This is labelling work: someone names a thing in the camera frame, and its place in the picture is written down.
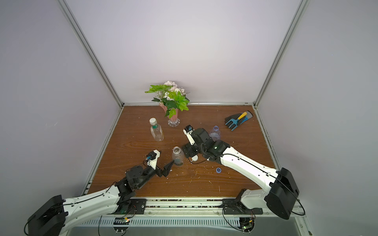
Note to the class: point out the aluminium corner frame post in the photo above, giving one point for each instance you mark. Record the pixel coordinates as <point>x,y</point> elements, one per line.
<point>281,51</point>
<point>67,12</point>

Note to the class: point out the teal print clear bottle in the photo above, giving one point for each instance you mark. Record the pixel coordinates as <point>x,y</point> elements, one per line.
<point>178,156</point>

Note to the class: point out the black blue work glove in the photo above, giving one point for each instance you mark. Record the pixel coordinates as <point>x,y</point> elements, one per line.
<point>248,117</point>

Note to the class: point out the aluminium corner frame post left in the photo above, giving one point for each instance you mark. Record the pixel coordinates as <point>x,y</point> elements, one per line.
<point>67,12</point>

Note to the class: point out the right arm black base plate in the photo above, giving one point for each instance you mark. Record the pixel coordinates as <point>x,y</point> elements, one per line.
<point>233,206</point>

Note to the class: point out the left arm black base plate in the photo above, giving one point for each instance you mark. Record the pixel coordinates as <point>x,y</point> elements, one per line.
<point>132,206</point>

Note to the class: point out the pink vase with flowers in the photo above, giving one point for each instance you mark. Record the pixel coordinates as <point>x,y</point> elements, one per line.
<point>172,99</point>

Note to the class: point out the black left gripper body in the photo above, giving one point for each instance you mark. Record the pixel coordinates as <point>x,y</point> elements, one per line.
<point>158,172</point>

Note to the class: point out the blue label water bottle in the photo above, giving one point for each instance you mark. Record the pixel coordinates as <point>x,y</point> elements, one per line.
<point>215,133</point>

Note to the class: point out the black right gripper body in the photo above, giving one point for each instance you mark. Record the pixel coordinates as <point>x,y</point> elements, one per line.
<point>189,149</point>

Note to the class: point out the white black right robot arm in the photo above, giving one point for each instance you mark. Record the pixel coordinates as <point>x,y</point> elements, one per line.
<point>279,186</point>

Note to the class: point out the blue yellow garden hand rake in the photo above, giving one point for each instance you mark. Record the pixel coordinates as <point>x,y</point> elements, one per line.
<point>233,121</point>

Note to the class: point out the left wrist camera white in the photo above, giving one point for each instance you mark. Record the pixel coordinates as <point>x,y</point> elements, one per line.
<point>153,163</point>

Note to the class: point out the green label clear bottle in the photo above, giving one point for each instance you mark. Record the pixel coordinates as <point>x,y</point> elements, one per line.
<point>157,133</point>

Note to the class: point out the aluminium corner frame post right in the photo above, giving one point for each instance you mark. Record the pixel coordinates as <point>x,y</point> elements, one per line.
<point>281,51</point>

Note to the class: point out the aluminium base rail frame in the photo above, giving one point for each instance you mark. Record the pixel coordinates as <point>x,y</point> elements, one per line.
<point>197,216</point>

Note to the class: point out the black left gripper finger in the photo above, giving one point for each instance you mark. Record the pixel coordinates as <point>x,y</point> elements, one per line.
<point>152,155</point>
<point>167,168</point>

